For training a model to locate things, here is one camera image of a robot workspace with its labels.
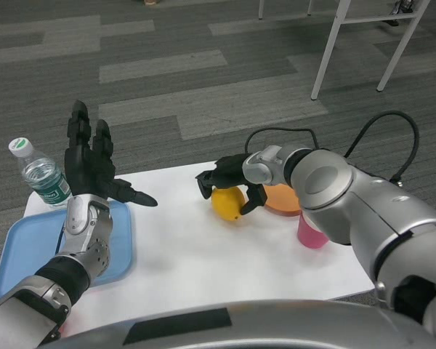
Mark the clear plastic water bottle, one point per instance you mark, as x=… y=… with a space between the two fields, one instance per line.
x=43 y=178

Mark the yellow lemon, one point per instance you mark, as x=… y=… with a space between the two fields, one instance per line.
x=227 y=203

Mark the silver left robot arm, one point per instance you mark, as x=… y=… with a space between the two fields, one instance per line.
x=83 y=232

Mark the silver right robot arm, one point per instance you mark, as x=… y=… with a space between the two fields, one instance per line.
x=330 y=181

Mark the silver robot chest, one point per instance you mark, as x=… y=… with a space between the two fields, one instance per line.
x=294 y=323

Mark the light blue plastic tray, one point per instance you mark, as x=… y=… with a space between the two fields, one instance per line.
x=25 y=251

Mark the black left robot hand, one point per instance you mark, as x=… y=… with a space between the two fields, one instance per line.
x=89 y=171

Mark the pink paper cup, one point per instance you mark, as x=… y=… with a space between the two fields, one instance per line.
x=309 y=234

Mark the orange plate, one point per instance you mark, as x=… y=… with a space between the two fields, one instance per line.
x=281 y=201

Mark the white metal-legged table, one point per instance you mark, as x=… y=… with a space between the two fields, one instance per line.
x=327 y=62

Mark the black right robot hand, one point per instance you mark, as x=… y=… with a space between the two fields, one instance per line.
x=229 y=172

